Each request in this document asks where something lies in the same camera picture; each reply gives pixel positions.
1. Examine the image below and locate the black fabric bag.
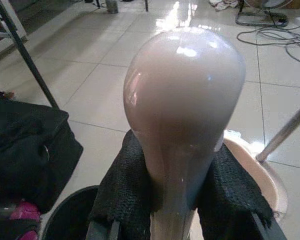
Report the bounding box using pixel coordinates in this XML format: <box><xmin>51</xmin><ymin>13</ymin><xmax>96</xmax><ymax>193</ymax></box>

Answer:
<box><xmin>0</xmin><ymin>80</ymin><xmax>84</xmax><ymax>213</ymax></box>

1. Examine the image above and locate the grey power cable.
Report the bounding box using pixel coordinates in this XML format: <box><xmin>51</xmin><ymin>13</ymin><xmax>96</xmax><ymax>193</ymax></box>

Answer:
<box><xmin>236</xmin><ymin>9</ymin><xmax>300</xmax><ymax>66</ymax></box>

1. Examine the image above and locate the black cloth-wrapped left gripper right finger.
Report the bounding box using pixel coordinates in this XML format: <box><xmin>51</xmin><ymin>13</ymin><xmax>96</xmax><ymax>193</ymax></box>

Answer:
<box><xmin>196</xmin><ymin>142</ymin><xmax>288</xmax><ymax>240</ymax></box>

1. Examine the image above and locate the pink plastic object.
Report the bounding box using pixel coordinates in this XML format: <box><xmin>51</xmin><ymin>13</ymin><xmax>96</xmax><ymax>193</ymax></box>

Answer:
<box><xmin>9</xmin><ymin>199</ymin><xmax>42</xmax><ymax>240</ymax></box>

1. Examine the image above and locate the floor fan with metal base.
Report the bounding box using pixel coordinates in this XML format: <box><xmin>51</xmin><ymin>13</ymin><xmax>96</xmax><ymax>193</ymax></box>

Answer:
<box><xmin>234</xmin><ymin>0</ymin><xmax>293</xmax><ymax>28</ymax></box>

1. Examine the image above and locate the white crumpled cloth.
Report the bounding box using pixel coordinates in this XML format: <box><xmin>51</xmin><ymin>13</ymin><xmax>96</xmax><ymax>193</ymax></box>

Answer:
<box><xmin>208</xmin><ymin>0</ymin><xmax>245</xmax><ymax>12</ymax></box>

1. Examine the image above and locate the grey metal cylinder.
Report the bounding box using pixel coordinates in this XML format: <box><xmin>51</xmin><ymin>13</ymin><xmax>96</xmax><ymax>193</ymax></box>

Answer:
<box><xmin>105</xmin><ymin>0</ymin><xmax>119</xmax><ymax>14</ymax></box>

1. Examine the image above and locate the silver metal broom pole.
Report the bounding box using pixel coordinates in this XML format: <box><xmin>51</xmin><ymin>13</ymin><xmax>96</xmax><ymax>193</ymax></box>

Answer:
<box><xmin>255</xmin><ymin>99</ymin><xmax>300</xmax><ymax>163</ymax></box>

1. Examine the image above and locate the black tripod leg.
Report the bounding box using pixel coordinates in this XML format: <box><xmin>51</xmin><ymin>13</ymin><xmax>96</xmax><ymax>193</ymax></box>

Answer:
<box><xmin>0</xmin><ymin>0</ymin><xmax>61</xmax><ymax>110</ymax></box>

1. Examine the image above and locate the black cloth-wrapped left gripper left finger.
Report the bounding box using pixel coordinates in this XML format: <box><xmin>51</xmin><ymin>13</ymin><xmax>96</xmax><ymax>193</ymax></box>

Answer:
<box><xmin>87</xmin><ymin>129</ymin><xmax>164</xmax><ymax>240</ymax></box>

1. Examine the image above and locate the black round bin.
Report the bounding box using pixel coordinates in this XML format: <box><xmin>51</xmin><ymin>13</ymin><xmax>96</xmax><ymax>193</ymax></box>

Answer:
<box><xmin>42</xmin><ymin>184</ymin><xmax>100</xmax><ymax>240</ymax></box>

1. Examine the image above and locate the beige plastic dustpan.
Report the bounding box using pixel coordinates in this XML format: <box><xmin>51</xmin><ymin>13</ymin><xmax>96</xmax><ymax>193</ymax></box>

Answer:
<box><xmin>222</xmin><ymin>129</ymin><xmax>289</xmax><ymax>221</ymax></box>

